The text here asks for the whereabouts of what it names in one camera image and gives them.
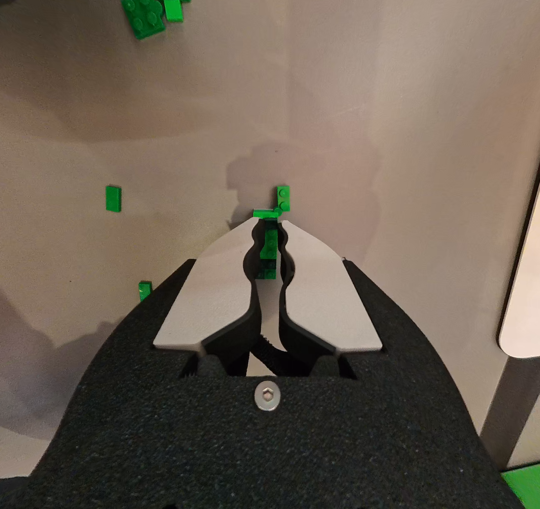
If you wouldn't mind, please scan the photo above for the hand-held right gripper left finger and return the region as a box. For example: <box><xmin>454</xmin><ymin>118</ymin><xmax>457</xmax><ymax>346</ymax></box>
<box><xmin>153</xmin><ymin>218</ymin><xmax>263</xmax><ymax>377</ymax></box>

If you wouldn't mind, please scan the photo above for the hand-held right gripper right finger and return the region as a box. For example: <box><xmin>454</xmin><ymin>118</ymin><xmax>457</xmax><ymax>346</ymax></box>
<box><xmin>278</xmin><ymin>220</ymin><xmax>384</xmax><ymax>377</ymax></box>

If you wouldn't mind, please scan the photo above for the green brick assembly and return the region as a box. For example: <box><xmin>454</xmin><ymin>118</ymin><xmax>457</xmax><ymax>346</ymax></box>
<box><xmin>252</xmin><ymin>185</ymin><xmax>292</xmax><ymax>280</ymax></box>

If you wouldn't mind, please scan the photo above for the grey desk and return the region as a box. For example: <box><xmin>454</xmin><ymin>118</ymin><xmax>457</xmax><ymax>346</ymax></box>
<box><xmin>0</xmin><ymin>0</ymin><xmax>540</xmax><ymax>448</ymax></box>

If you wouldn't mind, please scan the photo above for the green square studded plate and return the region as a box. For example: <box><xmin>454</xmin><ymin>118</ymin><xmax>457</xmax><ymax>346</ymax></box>
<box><xmin>121</xmin><ymin>0</ymin><xmax>166</xmax><ymax>40</ymax></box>

